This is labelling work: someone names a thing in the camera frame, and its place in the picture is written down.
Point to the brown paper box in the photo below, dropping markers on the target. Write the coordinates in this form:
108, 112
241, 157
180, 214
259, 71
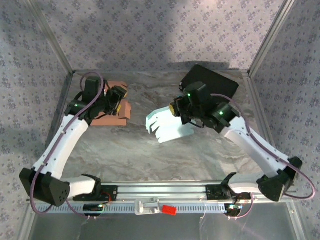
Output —
126, 111

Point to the light blue paper box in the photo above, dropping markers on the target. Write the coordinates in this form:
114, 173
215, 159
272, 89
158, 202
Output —
170, 127

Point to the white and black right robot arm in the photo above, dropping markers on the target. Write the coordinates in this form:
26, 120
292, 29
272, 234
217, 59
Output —
250, 146

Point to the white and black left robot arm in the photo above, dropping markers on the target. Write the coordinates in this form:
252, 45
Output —
62, 145

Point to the black flat case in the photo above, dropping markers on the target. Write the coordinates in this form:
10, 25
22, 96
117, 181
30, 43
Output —
217, 80

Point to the red plastic block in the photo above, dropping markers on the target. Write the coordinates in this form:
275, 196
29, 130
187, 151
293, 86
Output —
169, 210

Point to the small black board green light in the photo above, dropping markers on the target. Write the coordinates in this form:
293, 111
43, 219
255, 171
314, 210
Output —
233, 208
93, 208

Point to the aluminium side rail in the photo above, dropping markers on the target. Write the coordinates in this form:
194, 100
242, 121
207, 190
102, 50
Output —
256, 100
66, 86

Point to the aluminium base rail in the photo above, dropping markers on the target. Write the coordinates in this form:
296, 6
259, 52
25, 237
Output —
162, 190

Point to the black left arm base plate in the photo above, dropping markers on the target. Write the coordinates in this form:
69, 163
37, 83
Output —
111, 192

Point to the aluminium frame post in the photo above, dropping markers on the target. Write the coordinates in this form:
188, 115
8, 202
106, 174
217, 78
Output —
268, 40

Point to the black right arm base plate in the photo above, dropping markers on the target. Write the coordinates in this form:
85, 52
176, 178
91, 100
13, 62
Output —
213, 192

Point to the white plastic bracket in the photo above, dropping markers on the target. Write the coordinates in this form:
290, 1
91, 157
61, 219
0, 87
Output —
147, 206

